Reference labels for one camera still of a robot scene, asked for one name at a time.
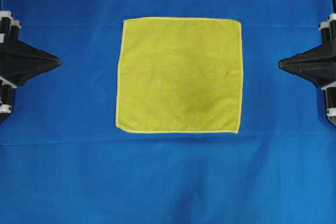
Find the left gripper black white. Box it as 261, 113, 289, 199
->
0, 10, 62, 125

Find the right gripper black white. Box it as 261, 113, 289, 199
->
278, 13, 336, 127

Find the yellow-green square towel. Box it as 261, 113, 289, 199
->
115, 17, 244, 134

